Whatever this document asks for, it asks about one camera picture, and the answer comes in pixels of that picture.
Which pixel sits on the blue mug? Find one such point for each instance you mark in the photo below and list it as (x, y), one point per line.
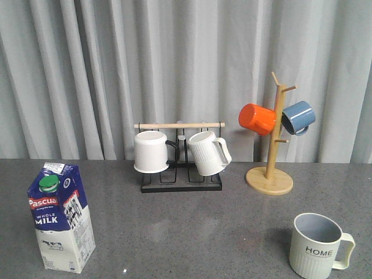
(297, 118)

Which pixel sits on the white ribbed mug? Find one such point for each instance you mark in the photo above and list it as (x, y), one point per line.
(210, 153)

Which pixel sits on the wooden mug tree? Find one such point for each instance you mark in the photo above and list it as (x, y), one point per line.
(270, 180)

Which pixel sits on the blue white milk carton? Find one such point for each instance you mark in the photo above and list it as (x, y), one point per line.
(61, 217)

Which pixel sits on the pale green HOME mug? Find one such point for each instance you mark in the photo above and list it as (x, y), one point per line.
(318, 245)

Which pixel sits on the white mug black handle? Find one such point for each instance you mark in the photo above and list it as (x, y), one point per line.
(151, 152)

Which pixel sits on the grey curtain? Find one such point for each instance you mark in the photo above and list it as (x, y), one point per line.
(76, 76)

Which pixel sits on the orange mug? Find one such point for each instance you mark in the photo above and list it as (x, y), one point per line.
(257, 118)

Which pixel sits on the black wire mug rack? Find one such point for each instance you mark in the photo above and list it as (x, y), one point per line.
(180, 176)

